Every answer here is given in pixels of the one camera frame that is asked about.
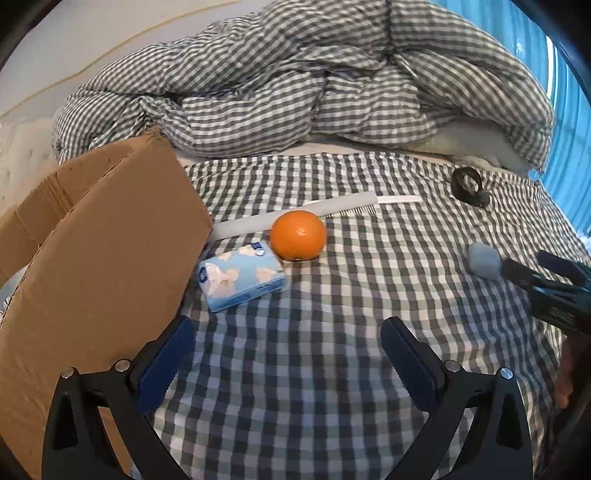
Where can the orange fruit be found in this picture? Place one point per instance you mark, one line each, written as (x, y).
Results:
(298, 235)

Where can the grey white checkered duvet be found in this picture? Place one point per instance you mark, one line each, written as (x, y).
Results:
(277, 83)

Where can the brown cardboard box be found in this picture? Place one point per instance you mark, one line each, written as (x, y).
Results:
(115, 254)

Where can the grey white checkered bed sheet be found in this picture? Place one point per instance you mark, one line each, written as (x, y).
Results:
(323, 300)

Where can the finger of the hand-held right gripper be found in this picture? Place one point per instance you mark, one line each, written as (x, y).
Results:
(521, 274)
(561, 265)

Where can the black looped object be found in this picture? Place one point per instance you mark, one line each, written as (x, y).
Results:
(471, 196)

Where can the white quilted mattress pad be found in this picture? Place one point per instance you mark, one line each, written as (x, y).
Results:
(23, 157)

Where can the person's right hand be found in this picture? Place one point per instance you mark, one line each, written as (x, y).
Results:
(567, 378)

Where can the blue tissue pack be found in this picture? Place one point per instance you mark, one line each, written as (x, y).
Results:
(240, 277)

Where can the white comb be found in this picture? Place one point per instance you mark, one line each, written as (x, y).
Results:
(401, 199)

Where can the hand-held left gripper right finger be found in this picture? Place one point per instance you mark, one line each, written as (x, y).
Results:
(406, 364)

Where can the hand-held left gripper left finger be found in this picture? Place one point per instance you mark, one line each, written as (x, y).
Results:
(161, 364)

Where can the white fuzzy blanket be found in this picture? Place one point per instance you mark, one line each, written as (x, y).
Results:
(471, 145)

